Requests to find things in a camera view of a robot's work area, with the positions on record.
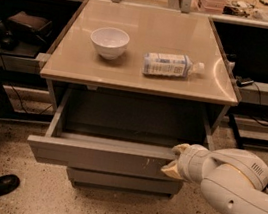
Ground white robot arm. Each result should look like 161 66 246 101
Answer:
161 143 268 214

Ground grey top drawer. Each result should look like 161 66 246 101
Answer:
28 84 211 179

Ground grey bottom drawer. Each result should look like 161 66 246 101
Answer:
66 166 183 196

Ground clear plastic water bottle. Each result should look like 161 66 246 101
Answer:
142 52 205 79

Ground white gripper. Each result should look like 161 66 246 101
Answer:
161 143 211 184

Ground grey drawer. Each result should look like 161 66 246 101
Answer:
66 166 183 196
28 84 211 179

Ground grey drawer cabinet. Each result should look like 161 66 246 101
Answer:
23 0 253 209

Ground black bag on shelf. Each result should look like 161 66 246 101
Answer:
0 11 53 51

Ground small black device with cable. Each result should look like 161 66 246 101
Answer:
236 77 254 88

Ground white ceramic bowl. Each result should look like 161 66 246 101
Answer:
90 27 130 60

